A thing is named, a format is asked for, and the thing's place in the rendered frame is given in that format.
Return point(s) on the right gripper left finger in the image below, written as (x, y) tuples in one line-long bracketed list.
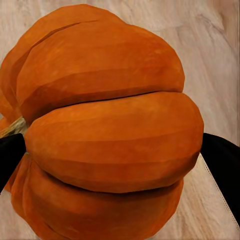
[(12, 149)]

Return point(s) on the pumpkin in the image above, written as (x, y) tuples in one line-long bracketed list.
[(108, 131)]

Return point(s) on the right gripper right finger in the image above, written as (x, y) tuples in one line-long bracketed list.
[(223, 159)]

